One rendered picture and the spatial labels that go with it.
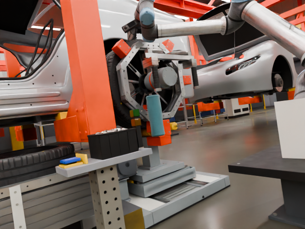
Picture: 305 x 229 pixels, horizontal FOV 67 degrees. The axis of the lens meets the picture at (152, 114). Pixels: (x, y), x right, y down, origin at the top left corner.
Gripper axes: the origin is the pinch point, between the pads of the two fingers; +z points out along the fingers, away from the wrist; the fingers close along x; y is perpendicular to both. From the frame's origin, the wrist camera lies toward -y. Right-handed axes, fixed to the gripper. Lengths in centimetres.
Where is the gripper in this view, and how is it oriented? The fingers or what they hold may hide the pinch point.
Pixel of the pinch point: (128, 40)
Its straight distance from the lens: 178.5
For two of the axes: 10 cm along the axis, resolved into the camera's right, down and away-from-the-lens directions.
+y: 7.4, -3.1, 6.0
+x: -5.6, -7.9, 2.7
